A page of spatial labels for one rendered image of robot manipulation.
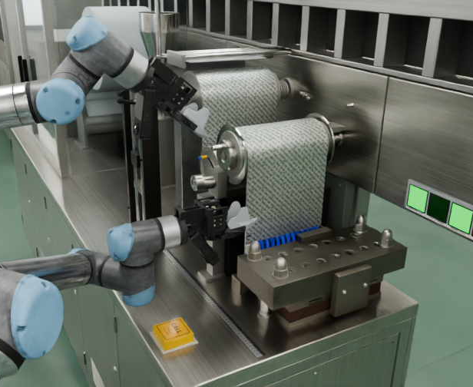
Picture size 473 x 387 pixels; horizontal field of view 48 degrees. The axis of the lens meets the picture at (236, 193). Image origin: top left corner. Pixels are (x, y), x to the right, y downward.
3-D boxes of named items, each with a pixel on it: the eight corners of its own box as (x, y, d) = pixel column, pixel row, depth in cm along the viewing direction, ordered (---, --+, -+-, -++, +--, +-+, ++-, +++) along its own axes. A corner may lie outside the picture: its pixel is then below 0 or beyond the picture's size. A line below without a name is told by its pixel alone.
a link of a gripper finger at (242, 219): (263, 205, 127) (229, 212, 123) (262, 227, 129) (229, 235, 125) (257, 200, 130) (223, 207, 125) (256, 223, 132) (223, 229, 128)
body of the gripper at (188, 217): (231, 206, 122) (183, 216, 116) (230, 239, 125) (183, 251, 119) (216, 195, 128) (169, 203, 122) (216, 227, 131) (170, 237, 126)
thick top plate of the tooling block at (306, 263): (236, 276, 130) (237, 255, 127) (362, 242, 148) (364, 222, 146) (272, 311, 117) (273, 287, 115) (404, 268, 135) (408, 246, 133)
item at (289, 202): (244, 248, 133) (246, 179, 126) (319, 229, 144) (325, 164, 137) (245, 249, 133) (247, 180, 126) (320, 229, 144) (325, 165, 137)
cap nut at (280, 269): (269, 273, 120) (269, 256, 118) (282, 269, 122) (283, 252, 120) (277, 281, 117) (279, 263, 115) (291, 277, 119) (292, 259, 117)
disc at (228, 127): (216, 173, 137) (216, 117, 132) (217, 173, 138) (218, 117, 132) (244, 193, 126) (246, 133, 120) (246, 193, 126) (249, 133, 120)
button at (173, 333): (153, 334, 120) (152, 325, 119) (181, 325, 123) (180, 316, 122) (164, 352, 114) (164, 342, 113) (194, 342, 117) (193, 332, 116)
